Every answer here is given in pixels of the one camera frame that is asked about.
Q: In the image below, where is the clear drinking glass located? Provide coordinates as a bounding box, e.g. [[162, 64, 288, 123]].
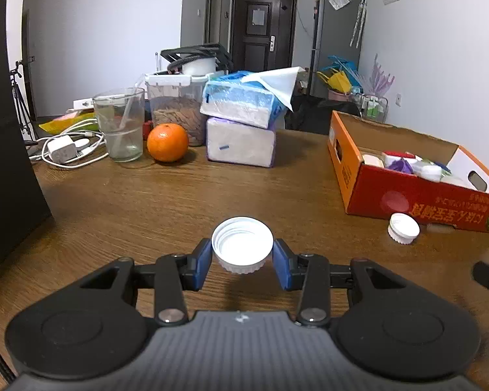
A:
[[92, 87, 146, 163]]

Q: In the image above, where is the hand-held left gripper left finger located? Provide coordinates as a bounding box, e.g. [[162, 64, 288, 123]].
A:
[[79, 238, 213, 326]]

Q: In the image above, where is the black camera tripod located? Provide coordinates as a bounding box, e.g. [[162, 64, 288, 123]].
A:
[[9, 55, 37, 143]]

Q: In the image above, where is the black folding rack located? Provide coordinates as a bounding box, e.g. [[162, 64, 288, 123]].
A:
[[160, 43, 234, 76]]

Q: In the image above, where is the black paper bag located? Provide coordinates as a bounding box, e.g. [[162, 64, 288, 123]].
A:
[[0, 0, 53, 282]]

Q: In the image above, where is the red cardboard box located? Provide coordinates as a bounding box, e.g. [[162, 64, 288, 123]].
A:
[[327, 110, 489, 234]]

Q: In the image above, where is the wire cart with bottles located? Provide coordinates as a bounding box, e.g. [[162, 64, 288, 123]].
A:
[[350, 90, 389, 123]]

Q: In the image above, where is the ribbed white bottle cap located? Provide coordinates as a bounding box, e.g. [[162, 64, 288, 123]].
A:
[[387, 213, 421, 245]]

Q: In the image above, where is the white round appliance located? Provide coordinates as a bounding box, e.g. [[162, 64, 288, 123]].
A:
[[179, 55, 217, 76]]

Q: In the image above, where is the blue tissue pack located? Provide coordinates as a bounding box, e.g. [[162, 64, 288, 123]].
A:
[[200, 66, 306, 130]]

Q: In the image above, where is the white plug adapter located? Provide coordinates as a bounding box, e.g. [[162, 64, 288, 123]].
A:
[[361, 152, 386, 168]]

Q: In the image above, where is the dark brown door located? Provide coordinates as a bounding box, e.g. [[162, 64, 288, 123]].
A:
[[229, 0, 298, 72]]

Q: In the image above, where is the clear stirring stick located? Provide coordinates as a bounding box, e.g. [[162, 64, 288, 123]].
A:
[[116, 94, 137, 147]]

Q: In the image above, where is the orange fruit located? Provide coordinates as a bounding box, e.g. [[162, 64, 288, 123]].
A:
[[147, 123, 189, 163]]

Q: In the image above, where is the red and white lint brush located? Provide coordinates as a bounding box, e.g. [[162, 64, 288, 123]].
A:
[[382, 151, 423, 163]]

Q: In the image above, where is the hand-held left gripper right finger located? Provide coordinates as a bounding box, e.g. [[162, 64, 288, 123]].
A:
[[272, 239, 408, 327]]

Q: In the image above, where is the white spray bottle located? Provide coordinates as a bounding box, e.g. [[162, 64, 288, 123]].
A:
[[411, 161, 443, 181]]

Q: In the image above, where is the hanging white umbrella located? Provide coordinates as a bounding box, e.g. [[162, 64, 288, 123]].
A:
[[349, 0, 368, 48]]

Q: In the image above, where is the purple bottle cap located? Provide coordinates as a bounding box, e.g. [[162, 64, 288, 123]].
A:
[[386, 159, 415, 174]]

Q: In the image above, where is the yellow plastic bag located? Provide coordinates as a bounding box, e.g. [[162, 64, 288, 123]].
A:
[[38, 112, 96, 132]]

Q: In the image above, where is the white charger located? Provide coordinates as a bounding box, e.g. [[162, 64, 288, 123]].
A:
[[46, 136, 78, 164]]

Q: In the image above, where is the grey refrigerator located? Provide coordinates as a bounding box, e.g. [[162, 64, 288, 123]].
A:
[[310, 0, 365, 98]]

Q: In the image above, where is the clear food container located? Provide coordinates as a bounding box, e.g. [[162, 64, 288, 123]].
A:
[[144, 72, 216, 147]]

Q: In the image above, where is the white tissue pack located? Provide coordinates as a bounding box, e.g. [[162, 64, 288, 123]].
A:
[[206, 117, 277, 168]]

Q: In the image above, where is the black cloth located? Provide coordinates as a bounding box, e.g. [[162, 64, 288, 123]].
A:
[[287, 90, 361, 135]]

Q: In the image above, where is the dark side door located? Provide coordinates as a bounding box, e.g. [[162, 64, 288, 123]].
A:
[[206, 0, 225, 45]]

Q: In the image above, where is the purple wall decoration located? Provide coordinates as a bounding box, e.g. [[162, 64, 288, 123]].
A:
[[361, 53, 395, 96]]

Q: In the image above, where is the white cable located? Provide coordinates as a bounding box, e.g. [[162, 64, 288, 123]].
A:
[[26, 118, 109, 170]]

